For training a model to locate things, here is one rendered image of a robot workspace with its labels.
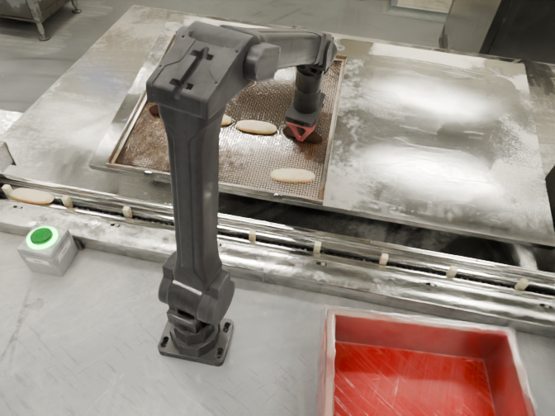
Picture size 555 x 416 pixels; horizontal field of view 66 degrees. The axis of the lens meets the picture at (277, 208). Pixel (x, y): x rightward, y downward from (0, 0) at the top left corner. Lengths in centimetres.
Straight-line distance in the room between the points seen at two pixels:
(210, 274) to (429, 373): 44
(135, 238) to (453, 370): 66
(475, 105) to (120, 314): 100
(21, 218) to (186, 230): 53
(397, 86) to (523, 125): 33
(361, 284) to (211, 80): 54
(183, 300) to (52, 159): 65
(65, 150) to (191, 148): 78
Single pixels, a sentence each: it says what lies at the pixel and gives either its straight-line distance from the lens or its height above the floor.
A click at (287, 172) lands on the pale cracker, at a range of 98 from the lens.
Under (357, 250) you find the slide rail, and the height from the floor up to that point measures 85.
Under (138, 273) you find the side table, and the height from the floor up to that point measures 82.
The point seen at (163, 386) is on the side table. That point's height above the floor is 82.
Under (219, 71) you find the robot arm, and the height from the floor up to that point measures 133.
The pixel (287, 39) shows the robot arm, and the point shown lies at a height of 128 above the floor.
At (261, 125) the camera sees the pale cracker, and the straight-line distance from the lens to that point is 107.
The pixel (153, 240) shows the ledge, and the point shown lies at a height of 86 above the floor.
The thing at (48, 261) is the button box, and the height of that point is 88.
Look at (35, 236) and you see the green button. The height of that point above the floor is 91.
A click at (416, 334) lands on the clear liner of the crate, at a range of 81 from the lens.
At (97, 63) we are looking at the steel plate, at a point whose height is 82.
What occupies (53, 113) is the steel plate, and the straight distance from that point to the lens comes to 140.
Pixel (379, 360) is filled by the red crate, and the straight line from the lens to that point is 85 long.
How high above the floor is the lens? 157
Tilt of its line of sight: 47 degrees down
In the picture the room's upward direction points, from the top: 5 degrees clockwise
